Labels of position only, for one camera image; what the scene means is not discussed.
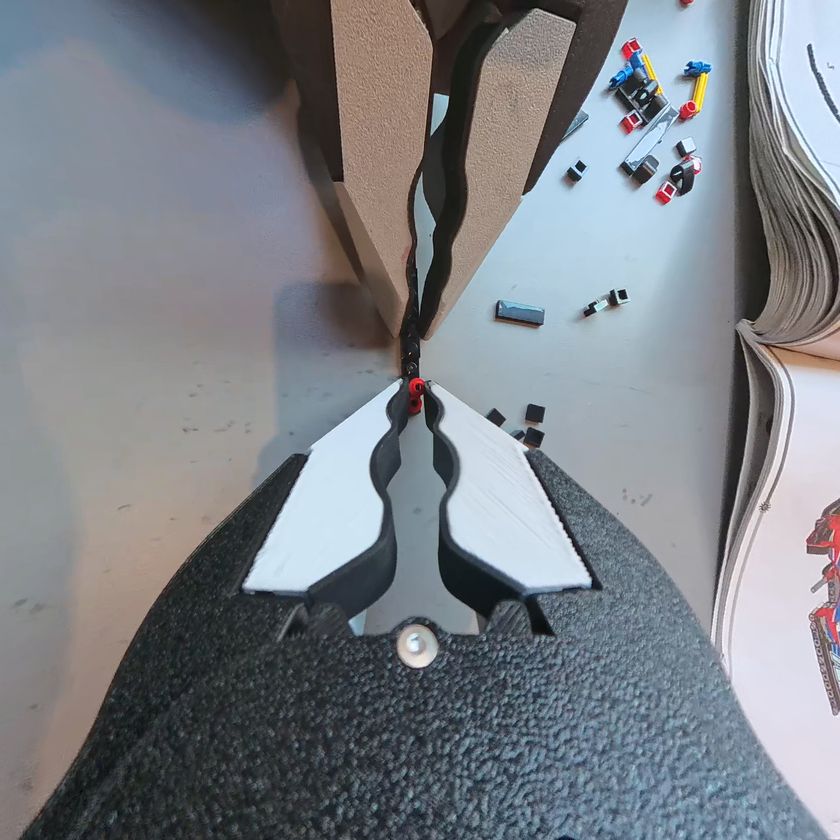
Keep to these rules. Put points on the cluster of small toy bricks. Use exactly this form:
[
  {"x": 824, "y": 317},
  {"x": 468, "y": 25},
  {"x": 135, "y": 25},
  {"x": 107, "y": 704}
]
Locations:
[{"x": 701, "y": 88}]

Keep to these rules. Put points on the short black smooth toy tile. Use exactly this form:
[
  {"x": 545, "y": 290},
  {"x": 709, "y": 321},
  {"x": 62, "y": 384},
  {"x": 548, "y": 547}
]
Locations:
[{"x": 520, "y": 313}]

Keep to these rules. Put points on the grey desk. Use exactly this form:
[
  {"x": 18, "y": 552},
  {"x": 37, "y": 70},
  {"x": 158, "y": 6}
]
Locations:
[{"x": 164, "y": 328}]

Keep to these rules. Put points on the black toy bracket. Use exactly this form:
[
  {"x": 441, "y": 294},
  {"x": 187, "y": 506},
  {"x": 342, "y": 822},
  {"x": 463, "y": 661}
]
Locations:
[{"x": 574, "y": 126}]

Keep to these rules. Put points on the black toy hinge piece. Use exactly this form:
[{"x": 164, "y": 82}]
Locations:
[{"x": 640, "y": 92}]

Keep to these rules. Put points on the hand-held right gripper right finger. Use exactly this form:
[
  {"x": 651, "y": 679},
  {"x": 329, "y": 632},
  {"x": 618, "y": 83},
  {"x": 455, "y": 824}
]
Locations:
[{"x": 512, "y": 518}]

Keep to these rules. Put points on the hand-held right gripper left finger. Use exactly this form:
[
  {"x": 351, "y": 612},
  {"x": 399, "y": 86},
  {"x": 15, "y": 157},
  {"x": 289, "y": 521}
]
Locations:
[{"x": 321, "y": 518}]

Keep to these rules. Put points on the small black square toy plate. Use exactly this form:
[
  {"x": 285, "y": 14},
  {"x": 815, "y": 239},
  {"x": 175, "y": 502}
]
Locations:
[
  {"x": 619, "y": 296},
  {"x": 577, "y": 170},
  {"x": 595, "y": 307}
]

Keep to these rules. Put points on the long black smooth toy tile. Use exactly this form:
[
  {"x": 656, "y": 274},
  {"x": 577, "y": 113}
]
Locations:
[{"x": 652, "y": 141}]

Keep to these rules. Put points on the open instruction booklet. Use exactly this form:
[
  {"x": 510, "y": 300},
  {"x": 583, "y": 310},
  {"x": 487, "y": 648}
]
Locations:
[{"x": 800, "y": 197}]

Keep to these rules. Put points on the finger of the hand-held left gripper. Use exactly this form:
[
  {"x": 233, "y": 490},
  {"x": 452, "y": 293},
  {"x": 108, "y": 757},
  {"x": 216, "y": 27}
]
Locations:
[
  {"x": 380, "y": 118},
  {"x": 512, "y": 118}
]

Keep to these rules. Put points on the long black studded toy plate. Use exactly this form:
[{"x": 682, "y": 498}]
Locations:
[{"x": 411, "y": 348}]

